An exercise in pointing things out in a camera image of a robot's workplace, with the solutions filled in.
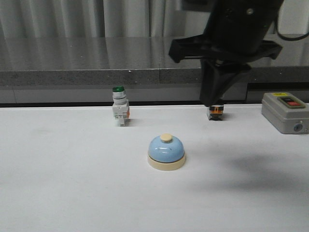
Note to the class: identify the green pushbutton switch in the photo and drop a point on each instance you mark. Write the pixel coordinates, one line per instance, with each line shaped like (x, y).
(120, 107)

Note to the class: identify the grey start-stop switch box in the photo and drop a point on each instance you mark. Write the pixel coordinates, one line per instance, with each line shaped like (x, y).
(287, 113)

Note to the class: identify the blue call bell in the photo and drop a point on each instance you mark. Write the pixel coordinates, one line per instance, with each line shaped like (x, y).
(166, 153)

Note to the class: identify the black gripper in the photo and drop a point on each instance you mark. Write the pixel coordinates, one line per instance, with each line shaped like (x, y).
(233, 36)

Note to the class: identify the grey curtain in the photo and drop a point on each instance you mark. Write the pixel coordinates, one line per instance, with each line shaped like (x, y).
(98, 18)

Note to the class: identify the black selector switch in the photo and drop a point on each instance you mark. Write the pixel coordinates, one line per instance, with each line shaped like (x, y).
(215, 112)

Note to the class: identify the grey stone counter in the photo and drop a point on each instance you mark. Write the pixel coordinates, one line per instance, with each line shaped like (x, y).
(41, 62)

